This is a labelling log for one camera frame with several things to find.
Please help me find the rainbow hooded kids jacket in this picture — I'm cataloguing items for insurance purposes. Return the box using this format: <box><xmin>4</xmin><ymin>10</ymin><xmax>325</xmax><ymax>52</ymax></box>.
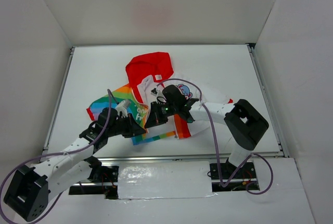
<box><xmin>86</xmin><ymin>52</ymin><xmax>233</xmax><ymax>145</ymax></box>

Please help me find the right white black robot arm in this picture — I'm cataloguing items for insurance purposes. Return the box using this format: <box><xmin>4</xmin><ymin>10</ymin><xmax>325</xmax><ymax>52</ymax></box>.
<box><xmin>145</xmin><ymin>84</ymin><xmax>269</xmax><ymax>178</ymax></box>

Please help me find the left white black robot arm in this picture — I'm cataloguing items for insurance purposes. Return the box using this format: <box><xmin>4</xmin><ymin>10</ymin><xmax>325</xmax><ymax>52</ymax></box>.
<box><xmin>4</xmin><ymin>108</ymin><xmax>146</xmax><ymax>222</ymax></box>

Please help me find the white foil-taped panel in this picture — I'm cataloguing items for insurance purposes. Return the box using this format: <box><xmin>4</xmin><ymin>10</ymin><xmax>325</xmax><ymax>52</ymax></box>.
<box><xmin>118</xmin><ymin>161</ymin><xmax>213</xmax><ymax>200</ymax></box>

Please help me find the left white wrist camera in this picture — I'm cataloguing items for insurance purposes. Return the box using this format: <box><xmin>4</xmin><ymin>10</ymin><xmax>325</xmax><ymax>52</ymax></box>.
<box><xmin>116</xmin><ymin>99</ymin><xmax>131</xmax><ymax>118</ymax></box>

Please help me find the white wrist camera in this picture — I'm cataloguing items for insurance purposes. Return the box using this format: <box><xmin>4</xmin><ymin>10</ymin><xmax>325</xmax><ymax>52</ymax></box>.
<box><xmin>151</xmin><ymin>88</ymin><xmax>163</xmax><ymax>98</ymax></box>
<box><xmin>116</xmin><ymin>99</ymin><xmax>131</xmax><ymax>118</ymax></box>

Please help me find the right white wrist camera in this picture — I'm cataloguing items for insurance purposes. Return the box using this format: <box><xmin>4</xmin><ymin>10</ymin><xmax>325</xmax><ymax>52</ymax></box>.
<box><xmin>151</xmin><ymin>88</ymin><xmax>163</xmax><ymax>98</ymax></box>

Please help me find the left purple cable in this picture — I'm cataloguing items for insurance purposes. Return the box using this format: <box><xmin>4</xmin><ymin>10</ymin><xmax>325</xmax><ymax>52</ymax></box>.
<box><xmin>0</xmin><ymin>88</ymin><xmax>120</xmax><ymax>222</ymax></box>

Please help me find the purple cable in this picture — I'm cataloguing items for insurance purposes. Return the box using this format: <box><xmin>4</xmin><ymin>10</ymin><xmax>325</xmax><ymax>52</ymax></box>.
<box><xmin>0</xmin><ymin>88</ymin><xmax>120</xmax><ymax>222</ymax></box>
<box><xmin>156</xmin><ymin>78</ymin><xmax>274</xmax><ymax>195</ymax></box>

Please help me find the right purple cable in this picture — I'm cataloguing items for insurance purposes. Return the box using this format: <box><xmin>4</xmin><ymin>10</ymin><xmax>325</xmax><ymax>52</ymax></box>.
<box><xmin>156</xmin><ymin>78</ymin><xmax>274</xmax><ymax>195</ymax></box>

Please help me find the aluminium table frame rail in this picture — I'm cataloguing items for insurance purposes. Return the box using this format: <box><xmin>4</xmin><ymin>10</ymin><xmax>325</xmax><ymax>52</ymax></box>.
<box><xmin>246</xmin><ymin>43</ymin><xmax>290</xmax><ymax>158</ymax></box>

